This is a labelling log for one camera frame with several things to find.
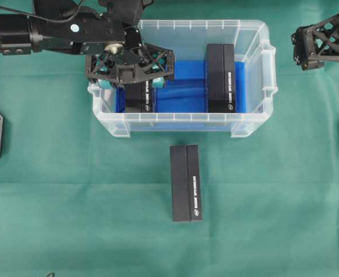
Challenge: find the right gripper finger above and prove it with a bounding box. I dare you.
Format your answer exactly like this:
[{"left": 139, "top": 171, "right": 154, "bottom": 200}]
[
  {"left": 291, "top": 16, "right": 339, "bottom": 63},
  {"left": 301, "top": 60, "right": 324, "bottom": 71}
]

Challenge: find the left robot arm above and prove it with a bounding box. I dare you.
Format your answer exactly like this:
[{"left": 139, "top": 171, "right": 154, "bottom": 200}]
[{"left": 0, "top": 1, "right": 175, "bottom": 88}]

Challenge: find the green table cloth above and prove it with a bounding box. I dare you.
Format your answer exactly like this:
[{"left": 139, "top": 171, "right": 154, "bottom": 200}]
[{"left": 0, "top": 1, "right": 339, "bottom": 276}]

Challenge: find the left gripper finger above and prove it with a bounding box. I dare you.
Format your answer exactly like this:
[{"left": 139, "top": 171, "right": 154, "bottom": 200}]
[
  {"left": 134, "top": 44, "right": 175, "bottom": 88},
  {"left": 84, "top": 51, "right": 134, "bottom": 88}
]

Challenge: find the clear plastic storage case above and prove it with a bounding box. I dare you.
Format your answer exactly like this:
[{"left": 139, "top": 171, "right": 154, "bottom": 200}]
[{"left": 88, "top": 20, "right": 278, "bottom": 138}]

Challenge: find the blue liner in case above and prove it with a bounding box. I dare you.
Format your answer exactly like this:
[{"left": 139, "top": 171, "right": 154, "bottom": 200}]
[{"left": 115, "top": 61, "right": 247, "bottom": 113}]

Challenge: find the black box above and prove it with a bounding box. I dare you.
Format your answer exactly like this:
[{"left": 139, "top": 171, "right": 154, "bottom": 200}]
[
  {"left": 170, "top": 145, "right": 203, "bottom": 222},
  {"left": 125, "top": 81, "right": 155, "bottom": 113},
  {"left": 206, "top": 44, "right": 236, "bottom": 113}
]

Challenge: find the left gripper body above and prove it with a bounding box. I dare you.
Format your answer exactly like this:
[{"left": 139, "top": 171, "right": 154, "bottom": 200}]
[{"left": 38, "top": 12, "right": 126, "bottom": 55}]

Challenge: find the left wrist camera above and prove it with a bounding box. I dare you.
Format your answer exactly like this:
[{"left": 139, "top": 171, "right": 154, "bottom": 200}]
[{"left": 98, "top": 0, "right": 154, "bottom": 48}]

